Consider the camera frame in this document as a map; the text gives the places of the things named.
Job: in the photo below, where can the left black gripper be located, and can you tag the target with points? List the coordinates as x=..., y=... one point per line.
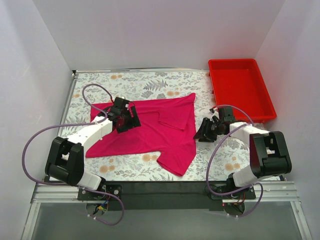
x=130, y=119

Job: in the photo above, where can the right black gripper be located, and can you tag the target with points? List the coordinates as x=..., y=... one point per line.
x=208, y=130

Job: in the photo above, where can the magenta t shirt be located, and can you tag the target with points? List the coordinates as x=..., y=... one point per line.
x=167, y=126

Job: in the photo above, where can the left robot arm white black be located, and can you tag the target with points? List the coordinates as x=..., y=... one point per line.
x=66, y=158

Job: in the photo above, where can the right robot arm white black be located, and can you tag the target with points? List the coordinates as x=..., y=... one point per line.
x=268, y=151

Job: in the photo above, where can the floral patterned table mat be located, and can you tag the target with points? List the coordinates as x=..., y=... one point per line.
x=217, y=159

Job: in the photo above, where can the red plastic bin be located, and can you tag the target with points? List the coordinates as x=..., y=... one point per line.
x=239, y=82

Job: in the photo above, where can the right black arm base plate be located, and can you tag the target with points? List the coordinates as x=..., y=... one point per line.
x=219, y=191

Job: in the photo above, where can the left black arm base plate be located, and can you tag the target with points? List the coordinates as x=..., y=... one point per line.
x=86, y=195

